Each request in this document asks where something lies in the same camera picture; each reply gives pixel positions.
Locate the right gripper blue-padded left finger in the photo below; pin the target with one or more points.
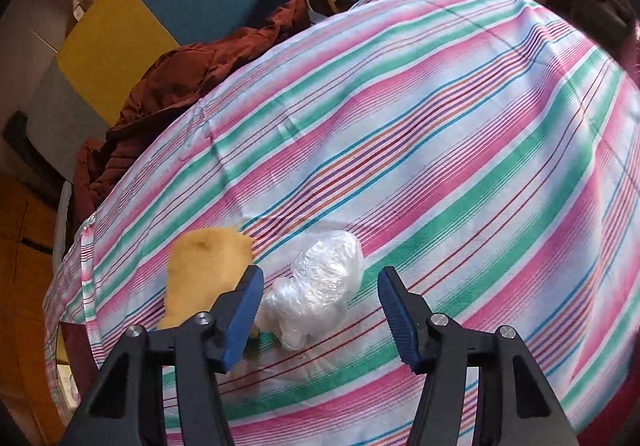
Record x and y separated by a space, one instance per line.
234 313

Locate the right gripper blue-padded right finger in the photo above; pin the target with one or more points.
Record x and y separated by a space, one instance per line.
430 351

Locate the yellow sponge piece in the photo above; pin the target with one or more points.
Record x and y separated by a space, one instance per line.
202 265

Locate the gold metal tray box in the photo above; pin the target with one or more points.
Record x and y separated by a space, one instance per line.
75 367

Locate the striped pink green tablecloth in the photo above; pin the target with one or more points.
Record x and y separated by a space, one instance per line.
486 149

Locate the rust red jacket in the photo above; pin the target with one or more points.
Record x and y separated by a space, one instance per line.
172 85

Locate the grey yellow blue armchair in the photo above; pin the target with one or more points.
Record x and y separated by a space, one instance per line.
104 57

